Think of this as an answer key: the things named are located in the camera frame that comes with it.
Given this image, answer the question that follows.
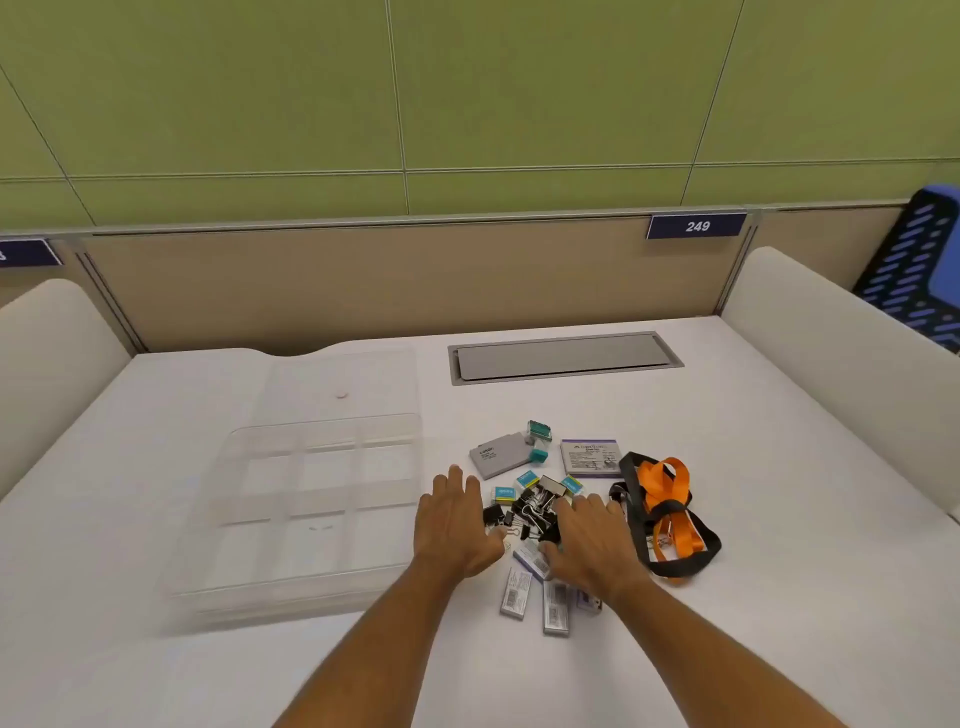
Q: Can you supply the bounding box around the person's right hand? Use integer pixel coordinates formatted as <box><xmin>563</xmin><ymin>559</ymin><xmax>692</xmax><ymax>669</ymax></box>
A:
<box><xmin>540</xmin><ymin>492</ymin><xmax>653</xmax><ymax>608</ymax></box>

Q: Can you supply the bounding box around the person's left hand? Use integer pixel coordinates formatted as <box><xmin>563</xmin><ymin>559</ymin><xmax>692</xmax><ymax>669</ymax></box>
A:
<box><xmin>412</xmin><ymin>465</ymin><xmax>508</xmax><ymax>579</ymax></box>

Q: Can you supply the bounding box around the person's left forearm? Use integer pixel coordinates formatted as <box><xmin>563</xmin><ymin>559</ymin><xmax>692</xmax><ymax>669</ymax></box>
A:
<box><xmin>273</xmin><ymin>558</ymin><xmax>470</xmax><ymax>728</ymax></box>

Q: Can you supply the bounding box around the person's right forearm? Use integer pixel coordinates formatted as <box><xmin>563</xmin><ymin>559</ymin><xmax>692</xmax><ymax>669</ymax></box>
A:
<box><xmin>606</xmin><ymin>577</ymin><xmax>850</xmax><ymax>728</ymax></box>

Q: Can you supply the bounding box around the pile of black binder clips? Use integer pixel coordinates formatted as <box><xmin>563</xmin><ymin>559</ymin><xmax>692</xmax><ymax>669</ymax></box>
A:
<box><xmin>480</xmin><ymin>474</ymin><xmax>573</xmax><ymax>546</ymax></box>

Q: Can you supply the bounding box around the grey flat card box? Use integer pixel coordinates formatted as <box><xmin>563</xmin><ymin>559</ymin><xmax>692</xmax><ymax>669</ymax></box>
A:
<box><xmin>469</xmin><ymin>432</ymin><xmax>536</xmax><ymax>481</ymax></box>

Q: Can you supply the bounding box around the white box with purple edge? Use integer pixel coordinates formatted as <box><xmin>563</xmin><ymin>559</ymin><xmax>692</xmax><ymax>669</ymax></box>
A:
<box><xmin>559</xmin><ymin>438</ymin><xmax>626</xmax><ymax>480</ymax></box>

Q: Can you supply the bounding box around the clear plastic compartment box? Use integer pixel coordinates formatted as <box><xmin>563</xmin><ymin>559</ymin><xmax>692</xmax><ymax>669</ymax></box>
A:
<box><xmin>168</xmin><ymin>348</ymin><xmax>426</xmax><ymax>633</ymax></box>

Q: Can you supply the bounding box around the beige desk partition panel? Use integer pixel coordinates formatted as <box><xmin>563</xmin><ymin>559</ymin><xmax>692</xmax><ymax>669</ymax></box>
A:
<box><xmin>75</xmin><ymin>199</ymin><xmax>912</xmax><ymax>358</ymax></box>

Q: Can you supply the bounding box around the white side divider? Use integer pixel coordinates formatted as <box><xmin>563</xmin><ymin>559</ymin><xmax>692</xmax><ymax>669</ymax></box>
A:
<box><xmin>0</xmin><ymin>279</ymin><xmax>133</xmax><ymax>501</ymax></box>
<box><xmin>720</xmin><ymin>246</ymin><xmax>960</xmax><ymax>526</ymax></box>

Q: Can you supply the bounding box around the blue number label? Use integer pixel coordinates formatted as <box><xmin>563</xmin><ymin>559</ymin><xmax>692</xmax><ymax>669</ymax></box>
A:
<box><xmin>0</xmin><ymin>238</ymin><xmax>63</xmax><ymax>270</ymax></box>
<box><xmin>646</xmin><ymin>213</ymin><xmax>749</xmax><ymax>241</ymax></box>

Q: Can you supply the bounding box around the black lanyard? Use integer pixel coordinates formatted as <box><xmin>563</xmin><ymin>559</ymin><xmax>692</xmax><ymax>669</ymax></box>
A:
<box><xmin>608</xmin><ymin>451</ymin><xmax>723</xmax><ymax>579</ymax></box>

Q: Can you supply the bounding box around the orange lanyard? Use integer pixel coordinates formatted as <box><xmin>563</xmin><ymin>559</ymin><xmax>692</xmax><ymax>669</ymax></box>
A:
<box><xmin>636</xmin><ymin>456</ymin><xmax>711</xmax><ymax>583</ymax></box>

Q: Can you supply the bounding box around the grey metal cable hatch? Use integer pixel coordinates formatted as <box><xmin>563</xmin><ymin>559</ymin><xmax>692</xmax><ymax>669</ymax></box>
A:
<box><xmin>448</xmin><ymin>331</ymin><xmax>685</xmax><ymax>387</ymax></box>

